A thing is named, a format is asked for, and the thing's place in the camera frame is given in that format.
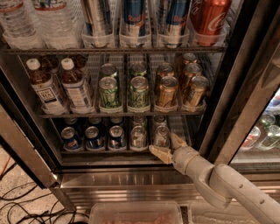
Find black floor cables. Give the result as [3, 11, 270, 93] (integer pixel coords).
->
[0, 161, 90, 224]

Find silver red bull can left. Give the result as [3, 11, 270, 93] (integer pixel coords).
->
[80, 0, 112, 48]

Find blue red bull can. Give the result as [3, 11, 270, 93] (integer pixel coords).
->
[157, 0, 191, 48]
[122, 0, 145, 47]

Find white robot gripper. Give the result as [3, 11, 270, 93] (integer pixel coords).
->
[149, 132, 218, 206]

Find clear plastic bin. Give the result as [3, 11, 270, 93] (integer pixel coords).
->
[188, 202, 260, 224]
[88, 201, 183, 224]

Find gold can rear left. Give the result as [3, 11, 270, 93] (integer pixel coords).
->
[155, 62, 175, 87]

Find gold can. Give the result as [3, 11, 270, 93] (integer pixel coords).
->
[156, 76, 179, 108]
[178, 52, 198, 69]
[179, 63, 202, 89]
[183, 76, 209, 106]
[155, 62, 175, 87]

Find silver soda can front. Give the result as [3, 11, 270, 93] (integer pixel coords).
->
[130, 126, 147, 148]

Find steel fridge door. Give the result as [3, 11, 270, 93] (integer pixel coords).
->
[0, 84, 76, 211]

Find orange floor cable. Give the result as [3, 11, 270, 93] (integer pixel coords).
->
[0, 155, 12, 179]

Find blue pepsi can front middle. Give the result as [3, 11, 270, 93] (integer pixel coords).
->
[85, 126, 104, 150]

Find blue pepsi can front right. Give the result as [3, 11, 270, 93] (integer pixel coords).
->
[109, 125, 126, 149]

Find blue pepsi can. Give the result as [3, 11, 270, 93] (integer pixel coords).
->
[88, 116, 104, 130]
[61, 127, 82, 151]
[85, 126, 104, 150]
[109, 125, 126, 149]
[109, 116, 124, 128]
[65, 117, 82, 131]

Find blue pepsi can rear left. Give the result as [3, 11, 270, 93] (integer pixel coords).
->
[65, 117, 82, 131]

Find blue red bull can right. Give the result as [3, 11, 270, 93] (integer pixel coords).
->
[157, 0, 191, 48]

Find red coca-cola can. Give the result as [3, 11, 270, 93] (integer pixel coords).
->
[190, 0, 232, 46]

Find tea bottle rear right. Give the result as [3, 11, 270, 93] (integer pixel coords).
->
[69, 54, 88, 70]

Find tea bottle front left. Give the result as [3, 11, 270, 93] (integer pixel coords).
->
[26, 59, 67, 116]

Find gold can front right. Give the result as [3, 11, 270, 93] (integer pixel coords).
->
[183, 76, 209, 106]

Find silver soda can rear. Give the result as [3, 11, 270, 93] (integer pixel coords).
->
[132, 115, 147, 129]

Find top wire shelf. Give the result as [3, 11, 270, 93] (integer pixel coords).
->
[3, 46, 227, 55]

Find silver 7up can rear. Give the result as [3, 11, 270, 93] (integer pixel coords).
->
[153, 115, 167, 129]

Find silver 7up can front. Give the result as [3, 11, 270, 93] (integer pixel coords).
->
[153, 125, 170, 147]

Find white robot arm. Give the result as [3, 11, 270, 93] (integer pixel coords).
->
[149, 133, 280, 224]

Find middle wire shelf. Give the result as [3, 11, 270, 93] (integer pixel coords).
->
[40, 110, 204, 118]

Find green can front left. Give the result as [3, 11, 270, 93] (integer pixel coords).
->
[99, 76, 121, 109]

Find gold can middle right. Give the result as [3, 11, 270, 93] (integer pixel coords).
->
[179, 63, 202, 89]

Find clear plastic bin right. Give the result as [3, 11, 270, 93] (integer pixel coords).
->
[188, 202, 260, 224]

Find silver 7up can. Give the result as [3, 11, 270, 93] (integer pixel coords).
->
[153, 115, 167, 129]
[153, 125, 170, 147]

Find red can behind glass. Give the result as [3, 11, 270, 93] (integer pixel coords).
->
[241, 126, 261, 151]

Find blue pepsi can rear right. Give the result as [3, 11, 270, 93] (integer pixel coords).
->
[109, 116, 124, 128]

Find empty white can tray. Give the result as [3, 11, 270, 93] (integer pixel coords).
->
[168, 115, 192, 146]

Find green can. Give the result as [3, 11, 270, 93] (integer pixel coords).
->
[129, 62, 147, 77]
[129, 76, 150, 108]
[99, 76, 121, 109]
[100, 63, 118, 79]

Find tea bottle front right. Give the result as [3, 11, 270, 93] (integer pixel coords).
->
[61, 58, 93, 109]

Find green can rear left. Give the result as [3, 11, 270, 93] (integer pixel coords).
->
[100, 63, 118, 79]

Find glass fridge door right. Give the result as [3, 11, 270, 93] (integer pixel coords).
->
[208, 8, 280, 172]

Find silver soda can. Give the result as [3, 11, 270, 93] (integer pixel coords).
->
[130, 126, 147, 148]
[132, 115, 147, 129]

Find blue pepsi can front left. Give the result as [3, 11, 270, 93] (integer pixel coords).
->
[61, 127, 82, 151]

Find gold can rear right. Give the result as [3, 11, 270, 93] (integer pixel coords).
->
[178, 52, 198, 69]

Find green can rear right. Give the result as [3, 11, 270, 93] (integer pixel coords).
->
[129, 62, 147, 77]

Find wire shelf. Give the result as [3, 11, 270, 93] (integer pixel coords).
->
[40, 110, 204, 118]
[3, 46, 227, 55]

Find blue pepsi can rear middle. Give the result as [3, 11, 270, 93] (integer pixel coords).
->
[88, 116, 104, 130]

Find tea bottle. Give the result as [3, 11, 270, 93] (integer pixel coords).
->
[26, 59, 67, 116]
[61, 58, 93, 109]
[69, 54, 88, 70]

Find green can front right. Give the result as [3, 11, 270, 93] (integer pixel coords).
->
[129, 76, 150, 108]

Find gold can front left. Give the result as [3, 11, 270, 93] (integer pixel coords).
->
[156, 76, 179, 108]

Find blue red bull can middle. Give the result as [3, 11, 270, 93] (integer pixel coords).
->
[122, 0, 145, 47]

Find clear plastic bin left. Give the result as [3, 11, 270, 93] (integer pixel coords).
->
[88, 201, 183, 224]

